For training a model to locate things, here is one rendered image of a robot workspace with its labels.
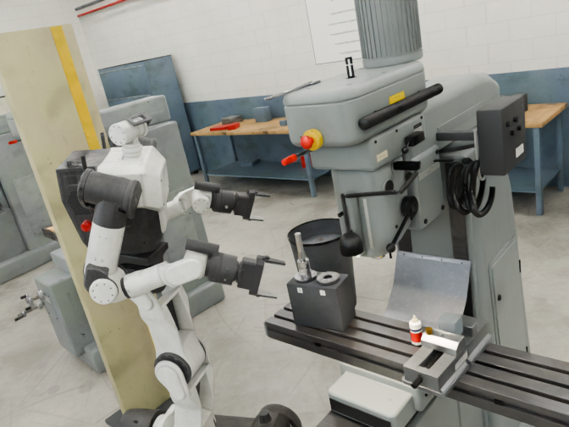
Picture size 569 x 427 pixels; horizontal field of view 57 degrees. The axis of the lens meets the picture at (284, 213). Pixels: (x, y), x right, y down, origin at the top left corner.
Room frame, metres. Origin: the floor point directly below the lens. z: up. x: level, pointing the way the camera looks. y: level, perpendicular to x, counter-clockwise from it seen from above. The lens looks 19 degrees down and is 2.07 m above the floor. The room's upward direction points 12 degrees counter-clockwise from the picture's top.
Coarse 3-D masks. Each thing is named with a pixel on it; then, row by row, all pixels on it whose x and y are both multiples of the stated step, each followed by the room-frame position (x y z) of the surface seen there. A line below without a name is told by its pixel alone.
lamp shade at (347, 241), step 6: (348, 234) 1.46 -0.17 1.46; (354, 234) 1.46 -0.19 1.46; (342, 240) 1.45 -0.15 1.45; (348, 240) 1.44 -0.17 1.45; (354, 240) 1.44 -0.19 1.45; (360, 240) 1.45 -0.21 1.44; (342, 246) 1.44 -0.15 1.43; (348, 246) 1.43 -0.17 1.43; (354, 246) 1.43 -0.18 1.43; (360, 246) 1.44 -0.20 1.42; (342, 252) 1.45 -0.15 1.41; (348, 252) 1.43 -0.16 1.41; (354, 252) 1.43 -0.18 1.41; (360, 252) 1.44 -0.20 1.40
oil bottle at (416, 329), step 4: (412, 320) 1.58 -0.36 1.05; (416, 320) 1.57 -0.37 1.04; (412, 324) 1.57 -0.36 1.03; (416, 324) 1.56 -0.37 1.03; (420, 324) 1.57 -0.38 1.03; (412, 328) 1.57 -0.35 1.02; (416, 328) 1.56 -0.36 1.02; (420, 328) 1.57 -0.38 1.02; (412, 332) 1.57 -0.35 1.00; (416, 332) 1.56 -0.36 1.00; (420, 332) 1.56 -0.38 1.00; (412, 336) 1.57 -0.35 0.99; (416, 336) 1.56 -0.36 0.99; (420, 336) 1.56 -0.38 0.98; (412, 340) 1.57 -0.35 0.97; (416, 340) 1.56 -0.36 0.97; (420, 340) 1.56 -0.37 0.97; (416, 344) 1.56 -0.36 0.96; (420, 344) 1.56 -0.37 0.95
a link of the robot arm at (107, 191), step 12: (96, 180) 1.40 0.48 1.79; (108, 180) 1.41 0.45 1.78; (120, 180) 1.42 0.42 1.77; (84, 192) 1.39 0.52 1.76; (96, 192) 1.39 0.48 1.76; (108, 192) 1.39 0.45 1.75; (120, 192) 1.39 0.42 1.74; (96, 204) 1.41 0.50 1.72; (108, 204) 1.39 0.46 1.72; (120, 204) 1.39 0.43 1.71; (96, 216) 1.40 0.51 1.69; (108, 216) 1.39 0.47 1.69; (120, 216) 1.40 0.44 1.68; (108, 228) 1.39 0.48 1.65; (120, 228) 1.41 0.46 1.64
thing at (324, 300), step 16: (320, 272) 1.90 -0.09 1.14; (336, 272) 1.85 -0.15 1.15; (288, 288) 1.86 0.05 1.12; (304, 288) 1.82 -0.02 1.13; (320, 288) 1.78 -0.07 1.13; (336, 288) 1.75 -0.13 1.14; (304, 304) 1.83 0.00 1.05; (320, 304) 1.79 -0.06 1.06; (336, 304) 1.74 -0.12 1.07; (352, 304) 1.83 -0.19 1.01; (304, 320) 1.84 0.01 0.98; (320, 320) 1.79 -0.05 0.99; (336, 320) 1.75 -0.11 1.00
